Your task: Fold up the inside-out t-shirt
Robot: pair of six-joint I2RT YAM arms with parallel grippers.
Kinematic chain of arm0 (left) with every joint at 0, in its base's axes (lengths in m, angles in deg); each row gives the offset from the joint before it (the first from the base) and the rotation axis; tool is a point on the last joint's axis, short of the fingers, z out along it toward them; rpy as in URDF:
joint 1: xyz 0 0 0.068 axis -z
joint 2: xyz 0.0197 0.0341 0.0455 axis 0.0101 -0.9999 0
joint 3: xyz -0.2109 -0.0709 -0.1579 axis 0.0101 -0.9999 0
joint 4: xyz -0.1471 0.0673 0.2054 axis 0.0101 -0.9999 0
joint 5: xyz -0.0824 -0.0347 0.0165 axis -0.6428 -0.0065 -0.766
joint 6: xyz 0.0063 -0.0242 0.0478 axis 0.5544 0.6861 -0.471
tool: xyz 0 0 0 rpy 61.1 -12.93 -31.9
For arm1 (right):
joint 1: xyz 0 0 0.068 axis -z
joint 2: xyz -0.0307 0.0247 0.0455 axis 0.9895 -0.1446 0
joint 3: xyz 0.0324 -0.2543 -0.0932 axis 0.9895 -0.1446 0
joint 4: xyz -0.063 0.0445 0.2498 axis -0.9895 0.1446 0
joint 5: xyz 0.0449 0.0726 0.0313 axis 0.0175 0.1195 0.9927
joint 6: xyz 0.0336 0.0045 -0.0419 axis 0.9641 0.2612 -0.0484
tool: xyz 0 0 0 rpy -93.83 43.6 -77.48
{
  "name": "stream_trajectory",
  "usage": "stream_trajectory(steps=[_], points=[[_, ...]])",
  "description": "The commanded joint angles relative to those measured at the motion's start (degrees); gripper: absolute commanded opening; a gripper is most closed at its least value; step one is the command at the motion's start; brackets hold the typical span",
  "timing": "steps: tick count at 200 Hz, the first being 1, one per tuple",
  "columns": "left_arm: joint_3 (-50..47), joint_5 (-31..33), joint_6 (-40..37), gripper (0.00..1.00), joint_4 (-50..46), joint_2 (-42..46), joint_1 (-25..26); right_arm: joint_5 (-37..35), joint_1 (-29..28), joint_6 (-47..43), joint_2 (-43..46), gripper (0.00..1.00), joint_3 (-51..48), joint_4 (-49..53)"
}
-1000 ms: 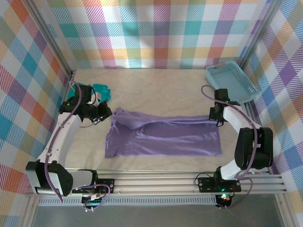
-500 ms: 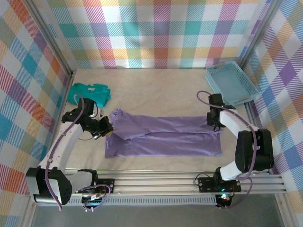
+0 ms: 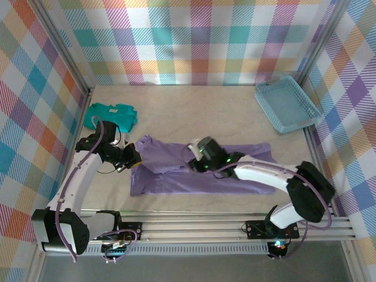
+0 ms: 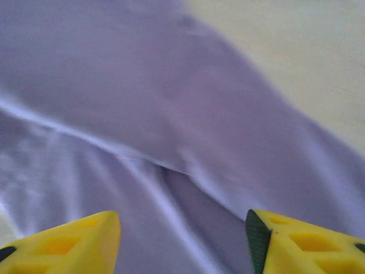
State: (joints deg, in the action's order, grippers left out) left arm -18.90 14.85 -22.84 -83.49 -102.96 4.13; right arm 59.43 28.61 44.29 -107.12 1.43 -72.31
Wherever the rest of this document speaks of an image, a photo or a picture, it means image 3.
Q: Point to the purple t-shirt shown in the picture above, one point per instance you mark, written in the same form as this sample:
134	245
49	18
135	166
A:
182	182

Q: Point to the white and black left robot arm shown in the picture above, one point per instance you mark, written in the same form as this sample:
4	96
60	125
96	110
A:
79	182

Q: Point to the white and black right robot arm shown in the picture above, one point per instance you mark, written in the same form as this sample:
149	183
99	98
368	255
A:
264	176

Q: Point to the folded teal t-shirt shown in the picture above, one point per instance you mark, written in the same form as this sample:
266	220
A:
108	114

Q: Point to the light blue plastic basket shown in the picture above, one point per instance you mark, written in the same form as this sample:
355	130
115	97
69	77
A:
289	102

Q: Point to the grey metal panel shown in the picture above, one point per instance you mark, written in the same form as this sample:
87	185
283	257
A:
191	270

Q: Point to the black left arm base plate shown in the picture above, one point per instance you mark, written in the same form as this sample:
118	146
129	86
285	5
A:
133	230

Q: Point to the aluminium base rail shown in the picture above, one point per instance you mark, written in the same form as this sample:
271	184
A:
191	229

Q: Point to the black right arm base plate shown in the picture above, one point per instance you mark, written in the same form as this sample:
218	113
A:
255	230

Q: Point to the aluminium frame post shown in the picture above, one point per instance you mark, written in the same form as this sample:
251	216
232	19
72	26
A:
67	47
320	44

